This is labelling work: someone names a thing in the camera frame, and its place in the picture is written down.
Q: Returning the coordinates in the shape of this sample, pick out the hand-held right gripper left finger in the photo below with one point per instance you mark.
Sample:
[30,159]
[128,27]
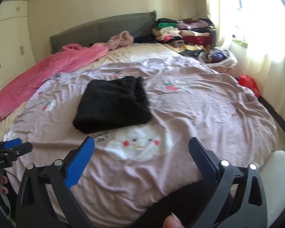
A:
[79,163]

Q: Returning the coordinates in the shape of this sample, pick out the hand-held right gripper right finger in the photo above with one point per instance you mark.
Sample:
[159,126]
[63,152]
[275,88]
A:
[204,161]

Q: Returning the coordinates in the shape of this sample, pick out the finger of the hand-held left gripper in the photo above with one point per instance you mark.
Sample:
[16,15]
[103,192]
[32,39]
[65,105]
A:
[13,143]
[25,147]

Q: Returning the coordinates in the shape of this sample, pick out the black sweater with orange cuffs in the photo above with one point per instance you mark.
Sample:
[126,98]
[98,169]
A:
[109,106]

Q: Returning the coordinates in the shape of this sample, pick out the pile of folded clothes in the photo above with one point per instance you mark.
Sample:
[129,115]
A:
[180,33]

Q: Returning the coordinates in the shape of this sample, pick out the person's left hand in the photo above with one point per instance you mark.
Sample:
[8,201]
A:
[4,190]

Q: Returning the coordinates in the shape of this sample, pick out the person's right hand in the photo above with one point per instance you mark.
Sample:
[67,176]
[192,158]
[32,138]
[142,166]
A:
[172,222]

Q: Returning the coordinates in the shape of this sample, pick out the person's black pants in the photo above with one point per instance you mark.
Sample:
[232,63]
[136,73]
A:
[180,201]

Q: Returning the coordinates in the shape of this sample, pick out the lilac printed quilt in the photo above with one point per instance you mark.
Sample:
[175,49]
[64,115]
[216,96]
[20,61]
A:
[192,109]

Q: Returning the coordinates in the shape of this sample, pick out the pink blanket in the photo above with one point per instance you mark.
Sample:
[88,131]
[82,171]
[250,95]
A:
[38,80]

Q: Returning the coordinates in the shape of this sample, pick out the white round stool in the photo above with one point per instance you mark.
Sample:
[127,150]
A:
[280,182]

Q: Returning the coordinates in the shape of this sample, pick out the red bag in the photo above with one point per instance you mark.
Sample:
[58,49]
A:
[248,83]

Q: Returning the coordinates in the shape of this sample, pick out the cream wardrobe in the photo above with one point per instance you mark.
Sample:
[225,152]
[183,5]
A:
[7,47]

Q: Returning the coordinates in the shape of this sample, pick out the white plastic bag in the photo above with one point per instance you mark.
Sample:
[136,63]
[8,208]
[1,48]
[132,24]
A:
[228,58]

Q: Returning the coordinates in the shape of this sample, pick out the white curtain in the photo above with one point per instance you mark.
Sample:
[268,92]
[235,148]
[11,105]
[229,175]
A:
[263,64]

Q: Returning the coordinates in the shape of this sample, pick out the green packet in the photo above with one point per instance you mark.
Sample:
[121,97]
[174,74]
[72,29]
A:
[239,42]

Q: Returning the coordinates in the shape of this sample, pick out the cream bed sheet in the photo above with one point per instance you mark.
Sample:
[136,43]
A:
[142,52]

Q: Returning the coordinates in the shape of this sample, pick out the pink fuzzy garment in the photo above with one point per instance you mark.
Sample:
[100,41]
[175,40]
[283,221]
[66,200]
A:
[121,40]

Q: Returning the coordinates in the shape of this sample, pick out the grey padded headboard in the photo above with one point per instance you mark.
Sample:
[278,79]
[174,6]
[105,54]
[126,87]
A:
[97,28]

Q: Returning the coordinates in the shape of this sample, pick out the dark bed frame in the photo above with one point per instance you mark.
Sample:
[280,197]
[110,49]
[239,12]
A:
[275,118]

